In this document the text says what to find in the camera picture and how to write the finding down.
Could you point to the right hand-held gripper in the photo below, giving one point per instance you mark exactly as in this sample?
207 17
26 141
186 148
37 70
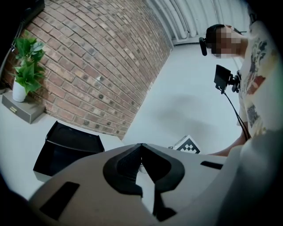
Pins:
188 146

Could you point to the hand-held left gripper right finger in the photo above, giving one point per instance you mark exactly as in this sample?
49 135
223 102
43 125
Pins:
192 172

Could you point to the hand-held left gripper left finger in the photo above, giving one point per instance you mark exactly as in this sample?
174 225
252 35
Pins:
88 187

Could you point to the black box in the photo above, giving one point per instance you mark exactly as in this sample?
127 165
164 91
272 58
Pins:
66 150

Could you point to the person's right forearm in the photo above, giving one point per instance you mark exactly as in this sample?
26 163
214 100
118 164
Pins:
230 148

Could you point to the black chest-mounted device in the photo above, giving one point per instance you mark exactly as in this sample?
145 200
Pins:
223 78

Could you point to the white printed t-shirt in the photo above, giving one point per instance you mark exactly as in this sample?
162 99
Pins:
256 88

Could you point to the person's head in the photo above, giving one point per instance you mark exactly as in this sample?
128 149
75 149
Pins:
223 42

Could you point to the green potted plant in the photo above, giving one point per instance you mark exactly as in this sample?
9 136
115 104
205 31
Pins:
28 66

